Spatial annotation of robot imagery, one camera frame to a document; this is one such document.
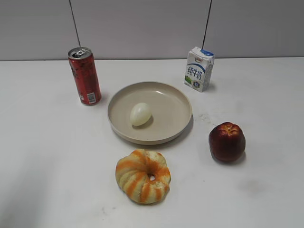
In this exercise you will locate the white egg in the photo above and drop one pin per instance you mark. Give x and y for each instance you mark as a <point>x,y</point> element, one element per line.
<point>140,114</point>

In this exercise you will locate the beige round plate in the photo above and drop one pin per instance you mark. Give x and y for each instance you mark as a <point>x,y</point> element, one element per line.
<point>171,113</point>

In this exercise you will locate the white milk carton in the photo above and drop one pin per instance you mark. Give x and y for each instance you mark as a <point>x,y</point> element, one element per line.
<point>199,69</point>

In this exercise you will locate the dark red apple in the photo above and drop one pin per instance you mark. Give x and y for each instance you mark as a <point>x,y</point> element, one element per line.
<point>227,142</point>

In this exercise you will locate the red soda can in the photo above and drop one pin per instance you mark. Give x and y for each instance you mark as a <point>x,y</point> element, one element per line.
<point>82,63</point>

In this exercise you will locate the orange striped ring bread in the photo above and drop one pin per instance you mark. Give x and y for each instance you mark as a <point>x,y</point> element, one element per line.
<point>143,176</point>

